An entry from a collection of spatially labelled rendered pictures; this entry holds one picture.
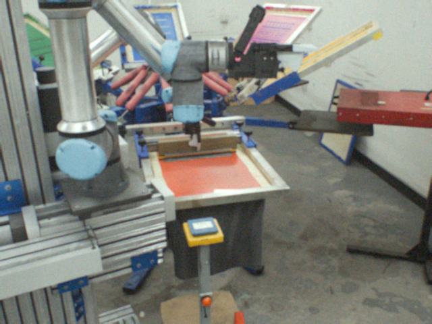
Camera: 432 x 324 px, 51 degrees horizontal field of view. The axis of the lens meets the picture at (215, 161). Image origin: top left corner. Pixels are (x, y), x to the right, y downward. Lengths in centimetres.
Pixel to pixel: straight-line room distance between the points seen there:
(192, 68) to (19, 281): 68
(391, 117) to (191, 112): 180
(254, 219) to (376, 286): 126
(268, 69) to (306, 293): 206
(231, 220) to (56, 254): 98
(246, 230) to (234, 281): 94
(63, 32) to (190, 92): 31
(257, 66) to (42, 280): 76
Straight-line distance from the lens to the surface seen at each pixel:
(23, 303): 169
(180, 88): 108
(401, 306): 300
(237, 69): 108
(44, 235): 134
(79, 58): 109
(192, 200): 184
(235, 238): 211
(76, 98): 111
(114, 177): 131
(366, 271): 322
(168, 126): 257
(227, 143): 234
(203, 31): 651
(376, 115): 273
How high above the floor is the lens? 185
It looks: 23 degrees down
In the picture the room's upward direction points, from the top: 1 degrees counter-clockwise
